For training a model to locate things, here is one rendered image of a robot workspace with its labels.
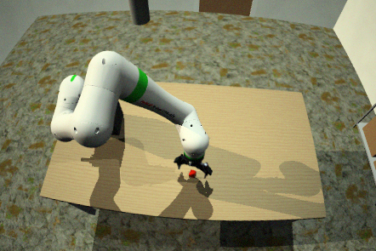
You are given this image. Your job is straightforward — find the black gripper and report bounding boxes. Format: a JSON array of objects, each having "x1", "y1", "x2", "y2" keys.
[{"x1": 174, "y1": 154, "x2": 213, "y2": 179}]

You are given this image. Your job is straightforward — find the red short cylinder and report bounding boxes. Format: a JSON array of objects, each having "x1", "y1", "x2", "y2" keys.
[{"x1": 189, "y1": 170, "x2": 196, "y2": 178}]

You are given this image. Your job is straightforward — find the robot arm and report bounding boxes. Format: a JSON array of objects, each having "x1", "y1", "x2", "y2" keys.
[{"x1": 51, "y1": 51, "x2": 209, "y2": 166}]

